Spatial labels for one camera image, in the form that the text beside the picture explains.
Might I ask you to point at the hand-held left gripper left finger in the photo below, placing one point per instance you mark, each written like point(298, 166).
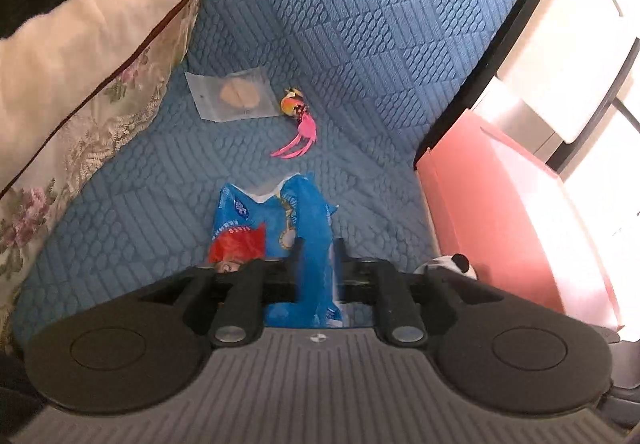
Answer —
point(298, 274)

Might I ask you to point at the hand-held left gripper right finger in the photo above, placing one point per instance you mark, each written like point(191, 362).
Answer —
point(339, 269)

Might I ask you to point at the blue tissue packet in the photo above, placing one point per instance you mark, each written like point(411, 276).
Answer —
point(280, 224)

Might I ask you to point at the panda plush toy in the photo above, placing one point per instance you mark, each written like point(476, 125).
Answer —
point(450, 265)

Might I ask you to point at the pink cardboard box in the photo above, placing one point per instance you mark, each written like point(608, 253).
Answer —
point(500, 204)

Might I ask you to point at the clear bag with beige pad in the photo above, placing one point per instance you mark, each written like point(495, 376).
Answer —
point(235, 94)

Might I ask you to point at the pink feather toy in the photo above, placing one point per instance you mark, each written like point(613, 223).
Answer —
point(297, 124)

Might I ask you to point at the blue textured mat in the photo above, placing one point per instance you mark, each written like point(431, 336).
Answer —
point(350, 24)

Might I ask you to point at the floral bed sheet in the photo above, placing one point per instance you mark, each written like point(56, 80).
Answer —
point(75, 159)

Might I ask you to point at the beige folding chair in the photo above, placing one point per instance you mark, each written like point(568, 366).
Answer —
point(575, 24)

